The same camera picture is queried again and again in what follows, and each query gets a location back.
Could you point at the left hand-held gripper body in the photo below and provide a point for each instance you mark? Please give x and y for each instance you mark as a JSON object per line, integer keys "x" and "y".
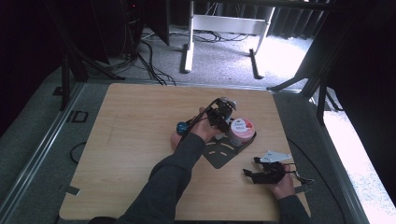
{"x": 218, "y": 116}

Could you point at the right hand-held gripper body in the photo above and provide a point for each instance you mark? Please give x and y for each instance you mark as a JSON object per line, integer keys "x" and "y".
{"x": 272, "y": 174}

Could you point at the pink jar with printed lid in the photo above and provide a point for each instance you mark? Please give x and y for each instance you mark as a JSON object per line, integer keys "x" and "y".
{"x": 242, "y": 130}

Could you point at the black slotted corner shelf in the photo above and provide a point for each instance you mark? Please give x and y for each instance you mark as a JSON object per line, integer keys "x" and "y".
{"x": 222, "y": 157}

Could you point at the pink bottle with blue pump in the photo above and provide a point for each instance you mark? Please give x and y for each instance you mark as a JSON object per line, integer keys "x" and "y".
{"x": 182, "y": 128}

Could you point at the person's right hand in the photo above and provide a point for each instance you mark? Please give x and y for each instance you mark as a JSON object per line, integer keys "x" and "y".
{"x": 285, "y": 186}

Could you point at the person's left hand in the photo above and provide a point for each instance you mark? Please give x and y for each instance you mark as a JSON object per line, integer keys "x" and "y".
{"x": 204, "y": 129}

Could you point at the black metal stand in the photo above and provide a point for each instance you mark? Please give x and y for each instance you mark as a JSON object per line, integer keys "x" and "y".
{"x": 67, "y": 62}
{"x": 320, "y": 77}

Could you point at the dark curtain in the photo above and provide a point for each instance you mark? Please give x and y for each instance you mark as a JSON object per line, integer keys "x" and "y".
{"x": 295, "y": 21}

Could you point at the dark computer tower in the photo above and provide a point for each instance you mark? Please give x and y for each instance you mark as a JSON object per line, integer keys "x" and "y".
{"x": 115, "y": 28}

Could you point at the grey tape piece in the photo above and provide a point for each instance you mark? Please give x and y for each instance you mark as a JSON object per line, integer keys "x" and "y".
{"x": 70, "y": 189}

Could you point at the aluminium rail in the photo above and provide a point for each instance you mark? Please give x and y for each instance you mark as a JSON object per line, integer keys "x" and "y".
{"x": 40, "y": 146}
{"x": 339, "y": 161}

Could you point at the white desk frame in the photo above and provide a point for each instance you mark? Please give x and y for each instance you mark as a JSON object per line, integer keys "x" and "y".
{"x": 229, "y": 24}

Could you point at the black rectangular bracket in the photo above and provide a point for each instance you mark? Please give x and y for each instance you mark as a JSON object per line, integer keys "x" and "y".
{"x": 74, "y": 116}

